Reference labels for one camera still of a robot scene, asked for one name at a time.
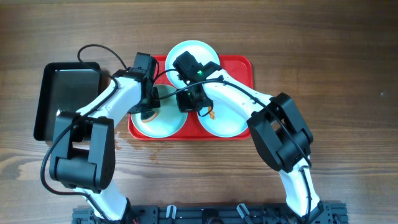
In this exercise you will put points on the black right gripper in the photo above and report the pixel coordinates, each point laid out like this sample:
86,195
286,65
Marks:
193,104

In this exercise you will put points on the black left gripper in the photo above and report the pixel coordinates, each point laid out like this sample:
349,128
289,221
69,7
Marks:
144,106

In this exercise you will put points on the white plate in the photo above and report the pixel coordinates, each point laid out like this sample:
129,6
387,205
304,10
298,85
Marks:
168,120
221,121
202,51

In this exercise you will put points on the orange green sponge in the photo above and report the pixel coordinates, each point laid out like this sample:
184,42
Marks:
148,116

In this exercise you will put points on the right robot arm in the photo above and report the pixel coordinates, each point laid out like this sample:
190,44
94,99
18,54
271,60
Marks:
278,130

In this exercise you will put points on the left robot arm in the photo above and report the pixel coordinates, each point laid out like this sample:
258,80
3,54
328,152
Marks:
82,156

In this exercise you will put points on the red plastic tray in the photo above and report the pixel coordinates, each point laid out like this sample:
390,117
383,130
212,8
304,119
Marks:
239,67

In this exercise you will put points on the black water basin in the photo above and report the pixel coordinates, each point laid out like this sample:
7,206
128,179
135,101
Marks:
66,86

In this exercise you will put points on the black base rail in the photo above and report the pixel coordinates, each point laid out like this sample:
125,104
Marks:
267,213

